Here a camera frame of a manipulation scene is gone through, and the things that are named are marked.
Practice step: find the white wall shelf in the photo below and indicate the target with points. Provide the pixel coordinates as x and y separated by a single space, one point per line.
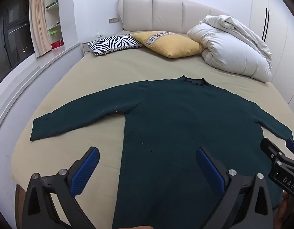
52 9

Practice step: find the white window ledge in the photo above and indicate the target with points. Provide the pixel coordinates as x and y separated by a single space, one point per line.
39 69

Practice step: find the green plastic stool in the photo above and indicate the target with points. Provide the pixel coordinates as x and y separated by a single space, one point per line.
53 33

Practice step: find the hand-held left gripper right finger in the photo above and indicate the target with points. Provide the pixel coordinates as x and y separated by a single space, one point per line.
210 171

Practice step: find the white folded duvet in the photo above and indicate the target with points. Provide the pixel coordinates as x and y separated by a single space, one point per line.
228 50

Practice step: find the white nightstand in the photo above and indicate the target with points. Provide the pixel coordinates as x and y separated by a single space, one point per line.
88 49

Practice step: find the white wardrobe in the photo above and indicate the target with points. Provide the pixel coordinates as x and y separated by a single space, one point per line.
280 33

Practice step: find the bed with beige sheet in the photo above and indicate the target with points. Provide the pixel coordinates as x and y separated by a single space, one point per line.
94 76

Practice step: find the zebra print pillow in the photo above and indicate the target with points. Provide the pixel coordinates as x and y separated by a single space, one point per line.
113 43

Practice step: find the dark green sweater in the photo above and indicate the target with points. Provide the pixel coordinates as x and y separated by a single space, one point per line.
170 128

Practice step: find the yellow pillow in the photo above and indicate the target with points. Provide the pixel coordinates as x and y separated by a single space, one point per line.
172 44

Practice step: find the red box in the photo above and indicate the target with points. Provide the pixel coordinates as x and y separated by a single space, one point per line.
57 44

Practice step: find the beige curtain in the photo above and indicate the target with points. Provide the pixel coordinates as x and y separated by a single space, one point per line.
39 21

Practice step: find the person's right hand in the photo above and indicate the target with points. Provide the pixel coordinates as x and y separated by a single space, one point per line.
285 207

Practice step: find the dark window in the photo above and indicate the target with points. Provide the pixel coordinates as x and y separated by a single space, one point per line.
11 35

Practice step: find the beige padded headboard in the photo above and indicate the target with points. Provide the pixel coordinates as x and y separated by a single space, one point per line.
166 14

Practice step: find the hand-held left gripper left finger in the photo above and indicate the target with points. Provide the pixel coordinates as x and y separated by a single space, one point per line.
84 171

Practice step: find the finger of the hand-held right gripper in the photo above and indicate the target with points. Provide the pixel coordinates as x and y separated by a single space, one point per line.
293 147
272 150

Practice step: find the wall switch panel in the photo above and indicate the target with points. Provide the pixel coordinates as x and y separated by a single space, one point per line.
114 20

